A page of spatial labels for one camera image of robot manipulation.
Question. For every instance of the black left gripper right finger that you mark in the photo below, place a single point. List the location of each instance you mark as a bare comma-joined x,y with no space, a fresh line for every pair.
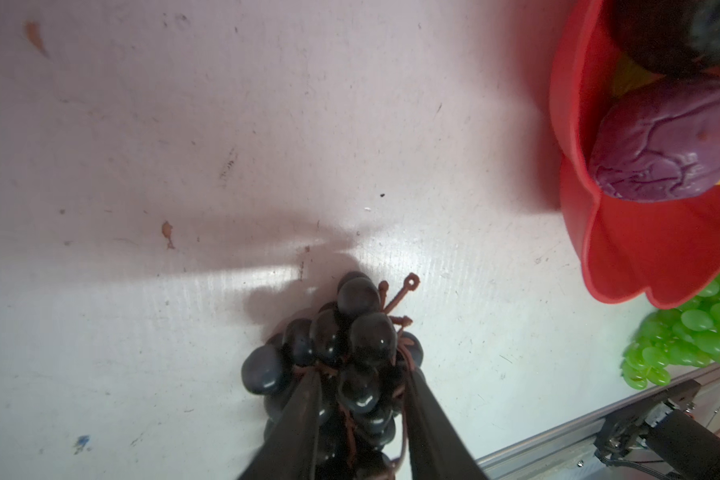
436,451

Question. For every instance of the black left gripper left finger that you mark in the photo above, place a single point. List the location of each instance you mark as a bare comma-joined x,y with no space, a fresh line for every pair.
290,450

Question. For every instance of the black fake grape bunch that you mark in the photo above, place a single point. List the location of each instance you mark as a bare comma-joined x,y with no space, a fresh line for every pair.
363,353

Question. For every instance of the green fake grape bunch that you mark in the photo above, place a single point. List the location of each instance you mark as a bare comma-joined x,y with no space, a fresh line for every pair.
687,335

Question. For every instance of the dark fake avocado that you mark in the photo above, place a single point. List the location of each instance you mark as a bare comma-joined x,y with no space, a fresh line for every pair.
672,37

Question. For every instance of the red flower-shaped fruit bowl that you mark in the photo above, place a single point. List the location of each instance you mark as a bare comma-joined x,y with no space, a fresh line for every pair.
667,251

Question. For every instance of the aluminium front rail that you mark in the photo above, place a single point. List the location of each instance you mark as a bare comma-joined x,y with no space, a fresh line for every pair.
568,452

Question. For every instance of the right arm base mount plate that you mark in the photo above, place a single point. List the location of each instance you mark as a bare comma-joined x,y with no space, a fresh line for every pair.
662,423

